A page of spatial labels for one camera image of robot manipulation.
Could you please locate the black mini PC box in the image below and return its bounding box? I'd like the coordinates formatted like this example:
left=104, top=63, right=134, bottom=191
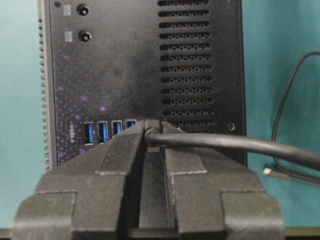
left=37, top=0, right=246, bottom=170

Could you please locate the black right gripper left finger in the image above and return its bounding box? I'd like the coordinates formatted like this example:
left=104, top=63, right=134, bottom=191
left=12, top=122, right=146, bottom=240

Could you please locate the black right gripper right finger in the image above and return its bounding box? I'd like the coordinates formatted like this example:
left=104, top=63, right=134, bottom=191
left=161, top=120, right=285, bottom=240

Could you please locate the black USB cable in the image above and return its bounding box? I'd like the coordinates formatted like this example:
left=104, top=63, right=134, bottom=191
left=143, top=51, right=320, bottom=186

